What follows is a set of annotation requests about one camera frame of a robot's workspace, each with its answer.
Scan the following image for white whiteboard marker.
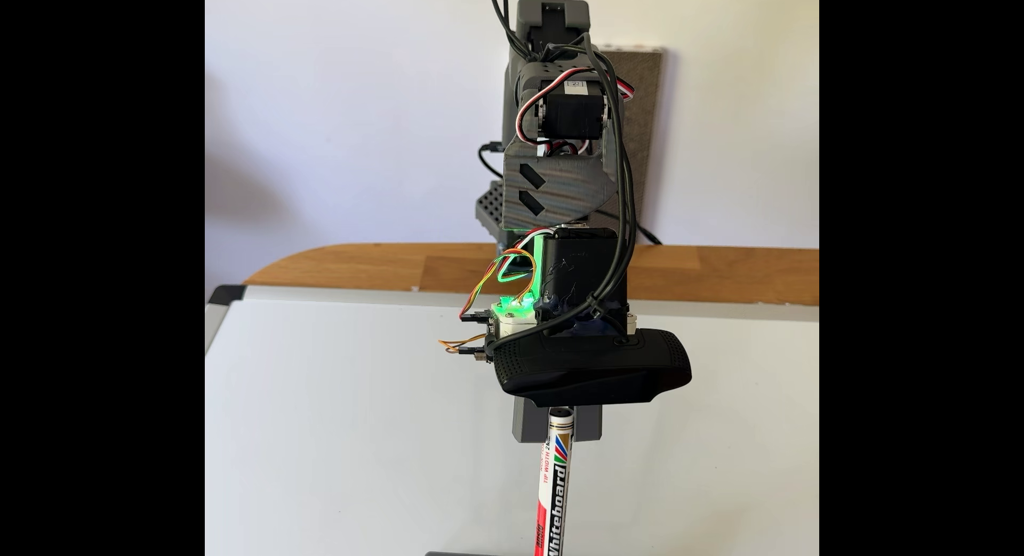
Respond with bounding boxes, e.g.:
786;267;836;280
534;406;575;556

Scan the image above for purple circuit board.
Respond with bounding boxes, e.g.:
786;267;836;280
460;307;499;362

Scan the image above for coloured jumper wires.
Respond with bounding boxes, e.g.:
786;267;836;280
458;248;539;321

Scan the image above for black base power cable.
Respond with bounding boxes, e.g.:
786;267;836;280
478;142;509;180

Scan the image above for black webcam cable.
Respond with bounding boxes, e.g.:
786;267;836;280
486;0;638;353

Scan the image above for whiteboard with aluminium frame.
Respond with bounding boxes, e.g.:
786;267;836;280
205;284;820;556

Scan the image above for black board USB cable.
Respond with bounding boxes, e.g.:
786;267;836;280
486;0;638;353

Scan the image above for red white black servo wire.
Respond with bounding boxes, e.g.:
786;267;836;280
516;67;637;153

